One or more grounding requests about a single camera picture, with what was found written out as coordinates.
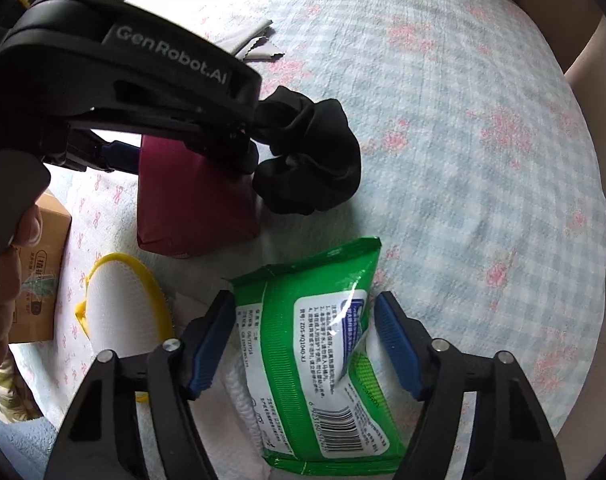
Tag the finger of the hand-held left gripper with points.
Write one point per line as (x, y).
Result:
(218, 142)
(120, 154)

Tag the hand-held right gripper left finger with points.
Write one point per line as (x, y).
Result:
(210, 350)

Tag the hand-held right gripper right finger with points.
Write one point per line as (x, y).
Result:
(394, 342)

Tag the green wet wipes packet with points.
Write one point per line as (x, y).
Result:
(303, 340)

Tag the black scrunchie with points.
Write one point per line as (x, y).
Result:
(323, 150)

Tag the person's left hand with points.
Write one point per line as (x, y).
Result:
(3, 305)

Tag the maroon pouch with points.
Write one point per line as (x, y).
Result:
(183, 210)

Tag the white mitt with yellow trim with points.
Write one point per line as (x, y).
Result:
(118, 305)

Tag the grey cloth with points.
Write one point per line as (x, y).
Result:
(248, 42)

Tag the cardboard box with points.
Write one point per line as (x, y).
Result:
(43, 270)

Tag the checked floral bed sheet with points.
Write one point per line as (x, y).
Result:
(458, 160)

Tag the patterned beige cloth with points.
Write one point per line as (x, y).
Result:
(15, 390)

